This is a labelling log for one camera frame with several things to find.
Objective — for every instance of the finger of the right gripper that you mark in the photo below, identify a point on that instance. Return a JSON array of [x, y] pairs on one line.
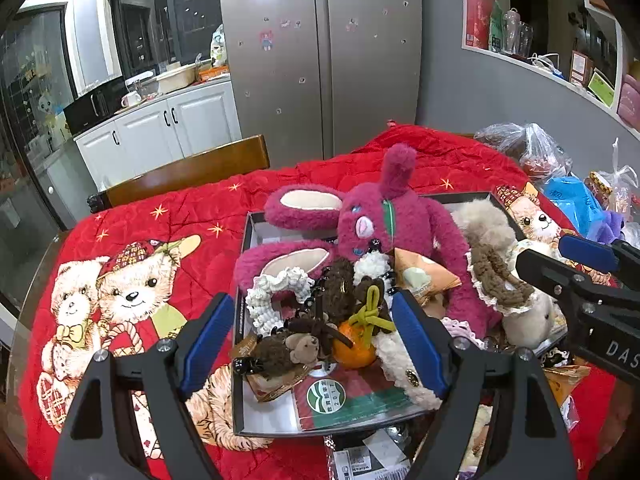
[[619, 258], [555, 274]]

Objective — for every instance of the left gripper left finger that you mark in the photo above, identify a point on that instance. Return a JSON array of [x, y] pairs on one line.
[[100, 438]]

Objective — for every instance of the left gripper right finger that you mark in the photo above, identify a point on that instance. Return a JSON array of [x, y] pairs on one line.
[[527, 436]]

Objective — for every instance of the brown knitted scrunchie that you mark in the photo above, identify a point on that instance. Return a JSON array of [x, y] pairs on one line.
[[495, 284]]

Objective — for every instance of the purple cloth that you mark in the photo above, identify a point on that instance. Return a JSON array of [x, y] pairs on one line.
[[607, 228]]

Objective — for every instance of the cream plush bunny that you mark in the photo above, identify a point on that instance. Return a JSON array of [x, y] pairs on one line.
[[528, 315]]

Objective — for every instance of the clear plastic bag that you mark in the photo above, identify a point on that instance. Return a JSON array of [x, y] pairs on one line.
[[614, 190]]

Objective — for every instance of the blue plastic bag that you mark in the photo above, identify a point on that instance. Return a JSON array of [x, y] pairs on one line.
[[576, 201]]

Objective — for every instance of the purple knitted scrunchie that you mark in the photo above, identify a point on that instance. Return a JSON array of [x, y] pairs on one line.
[[457, 328]]

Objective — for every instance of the pink pouch on shelf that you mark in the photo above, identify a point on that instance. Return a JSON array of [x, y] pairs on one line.
[[629, 105]]

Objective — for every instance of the red bear print blanket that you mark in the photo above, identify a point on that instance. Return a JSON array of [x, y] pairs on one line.
[[217, 212]]

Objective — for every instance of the orange mandarin in tray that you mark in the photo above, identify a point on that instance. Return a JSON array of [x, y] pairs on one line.
[[360, 354]]

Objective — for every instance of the magenta plush rabbit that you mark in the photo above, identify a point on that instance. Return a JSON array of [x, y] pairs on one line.
[[388, 211]]

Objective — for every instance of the brown bear hair clip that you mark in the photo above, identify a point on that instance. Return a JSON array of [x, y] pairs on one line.
[[278, 354]]

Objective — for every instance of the white knitted scrunchie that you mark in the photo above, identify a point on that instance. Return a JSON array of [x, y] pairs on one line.
[[259, 297]]

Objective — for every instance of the black rectangular tray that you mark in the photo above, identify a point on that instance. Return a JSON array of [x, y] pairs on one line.
[[278, 418]]

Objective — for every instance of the dark glass sliding door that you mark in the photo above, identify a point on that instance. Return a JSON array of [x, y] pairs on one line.
[[36, 86]]

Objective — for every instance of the red box on shelf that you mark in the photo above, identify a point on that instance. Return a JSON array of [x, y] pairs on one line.
[[478, 13]]

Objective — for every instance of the wooden chair back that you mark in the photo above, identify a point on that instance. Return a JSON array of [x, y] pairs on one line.
[[217, 164]]

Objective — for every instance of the silver double door refrigerator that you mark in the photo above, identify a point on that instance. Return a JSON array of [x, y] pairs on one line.
[[319, 78]]

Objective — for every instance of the white kitchen cabinet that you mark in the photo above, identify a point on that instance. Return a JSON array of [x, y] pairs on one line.
[[182, 123]]

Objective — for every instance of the black microwave oven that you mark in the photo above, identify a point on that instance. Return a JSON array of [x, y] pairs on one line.
[[95, 106]]

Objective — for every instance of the white wall shelf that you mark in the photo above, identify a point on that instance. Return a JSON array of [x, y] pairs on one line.
[[579, 45]]

